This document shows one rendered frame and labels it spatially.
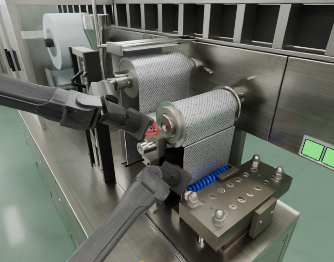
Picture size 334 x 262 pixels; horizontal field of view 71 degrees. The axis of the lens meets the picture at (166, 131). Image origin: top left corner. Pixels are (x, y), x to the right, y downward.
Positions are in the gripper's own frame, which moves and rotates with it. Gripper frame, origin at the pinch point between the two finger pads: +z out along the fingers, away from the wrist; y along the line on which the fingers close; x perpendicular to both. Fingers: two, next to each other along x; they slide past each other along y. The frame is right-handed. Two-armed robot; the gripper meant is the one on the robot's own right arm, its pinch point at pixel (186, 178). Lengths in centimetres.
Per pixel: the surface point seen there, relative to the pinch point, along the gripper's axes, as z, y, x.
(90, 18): -9, -74, 42
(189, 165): -2.7, 0.3, 4.7
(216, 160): 10.9, 2.9, 9.2
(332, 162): 12.3, 33.8, 24.1
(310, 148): 12.8, 27.2, 25.4
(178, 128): -13.4, -2.7, 14.2
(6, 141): 77, -286, -101
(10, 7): -28, -108, 32
